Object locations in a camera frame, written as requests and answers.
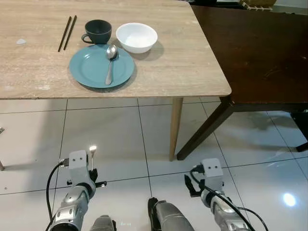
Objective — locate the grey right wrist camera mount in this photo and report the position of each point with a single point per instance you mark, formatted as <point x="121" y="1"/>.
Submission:
<point x="211" y="168"/>

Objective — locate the silver spoon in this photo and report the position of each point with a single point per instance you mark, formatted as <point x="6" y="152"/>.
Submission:
<point x="111" y="54"/>

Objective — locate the dark wooden table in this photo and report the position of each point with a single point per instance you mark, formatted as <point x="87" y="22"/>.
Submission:
<point x="260" y="53"/>

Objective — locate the dark wooden chopstick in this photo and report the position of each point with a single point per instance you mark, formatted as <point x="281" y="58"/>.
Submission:
<point x="64" y="34"/>
<point x="70" y="32"/>

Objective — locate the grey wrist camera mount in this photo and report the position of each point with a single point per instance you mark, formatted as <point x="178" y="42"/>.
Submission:
<point x="211" y="168"/>
<point x="78" y="160"/>

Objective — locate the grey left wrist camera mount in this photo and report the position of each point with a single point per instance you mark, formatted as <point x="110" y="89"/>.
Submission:
<point x="78" y="160"/>

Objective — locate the silver right robot leg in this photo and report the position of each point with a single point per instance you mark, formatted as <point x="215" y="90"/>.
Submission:
<point x="171" y="216"/>

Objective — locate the light wooden table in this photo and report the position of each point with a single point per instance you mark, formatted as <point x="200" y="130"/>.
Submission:
<point x="183" y="62"/>

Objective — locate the white bowl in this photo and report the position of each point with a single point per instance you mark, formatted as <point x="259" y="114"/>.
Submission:
<point x="137" y="38"/>

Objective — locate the blue plate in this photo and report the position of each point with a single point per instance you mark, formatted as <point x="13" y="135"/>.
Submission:
<point x="89" y="67"/>

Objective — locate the dark grey cup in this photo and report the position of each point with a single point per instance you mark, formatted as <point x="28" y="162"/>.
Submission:
<point x="98" y="32"/>

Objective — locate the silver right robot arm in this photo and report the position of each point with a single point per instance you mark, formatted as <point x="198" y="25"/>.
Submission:
<point x="224" y="214"/>

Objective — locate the woven wicker basket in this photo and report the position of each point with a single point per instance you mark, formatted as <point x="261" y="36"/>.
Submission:
<point x="257" y="4"/>

